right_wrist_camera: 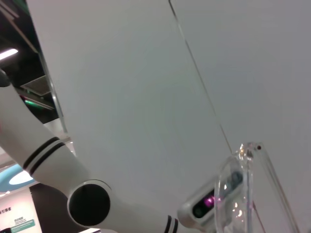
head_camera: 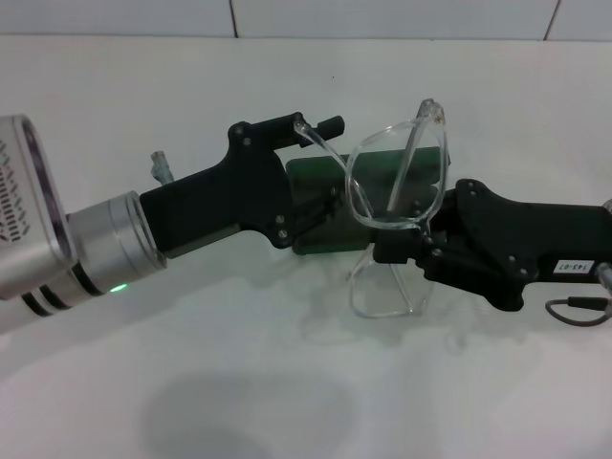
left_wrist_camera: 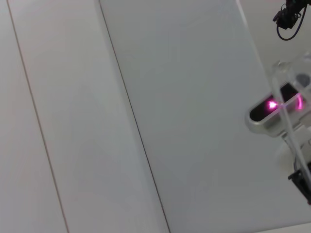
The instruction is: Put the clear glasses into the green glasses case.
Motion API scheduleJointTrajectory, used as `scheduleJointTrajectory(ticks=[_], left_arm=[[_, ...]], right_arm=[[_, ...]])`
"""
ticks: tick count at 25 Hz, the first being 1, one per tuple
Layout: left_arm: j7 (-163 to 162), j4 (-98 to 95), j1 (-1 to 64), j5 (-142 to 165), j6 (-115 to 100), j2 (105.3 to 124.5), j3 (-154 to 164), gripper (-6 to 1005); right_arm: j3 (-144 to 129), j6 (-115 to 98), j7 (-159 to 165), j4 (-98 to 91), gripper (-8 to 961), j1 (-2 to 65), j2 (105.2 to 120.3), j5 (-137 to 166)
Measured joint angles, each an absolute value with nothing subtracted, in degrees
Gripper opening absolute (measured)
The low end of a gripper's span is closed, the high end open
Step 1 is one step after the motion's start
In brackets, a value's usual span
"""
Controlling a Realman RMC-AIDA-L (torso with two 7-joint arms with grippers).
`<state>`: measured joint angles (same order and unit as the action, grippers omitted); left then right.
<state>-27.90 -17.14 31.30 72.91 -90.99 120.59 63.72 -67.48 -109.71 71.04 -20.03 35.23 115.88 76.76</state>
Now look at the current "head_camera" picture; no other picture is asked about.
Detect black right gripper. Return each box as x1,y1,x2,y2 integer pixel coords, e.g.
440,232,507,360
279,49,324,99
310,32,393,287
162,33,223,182
374,179,606,315

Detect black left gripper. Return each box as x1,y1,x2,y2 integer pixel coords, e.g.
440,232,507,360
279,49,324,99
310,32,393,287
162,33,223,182
138,112,346,259

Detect green glasses case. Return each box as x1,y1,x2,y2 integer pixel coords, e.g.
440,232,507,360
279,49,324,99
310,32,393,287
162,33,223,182
285,145,448,257

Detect clear plastic glasses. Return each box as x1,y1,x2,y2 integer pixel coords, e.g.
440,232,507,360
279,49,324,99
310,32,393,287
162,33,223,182
292,98,453,319

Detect silver left gripper plug connector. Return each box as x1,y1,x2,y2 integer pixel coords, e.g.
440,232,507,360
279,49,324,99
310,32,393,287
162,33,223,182
149,149,174,184

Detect thin black right gripper cable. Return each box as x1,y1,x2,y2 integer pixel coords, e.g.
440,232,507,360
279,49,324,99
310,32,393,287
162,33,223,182
544,295,612,329

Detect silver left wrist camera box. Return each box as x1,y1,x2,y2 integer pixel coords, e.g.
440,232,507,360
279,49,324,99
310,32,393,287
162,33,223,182
0,114,77,302

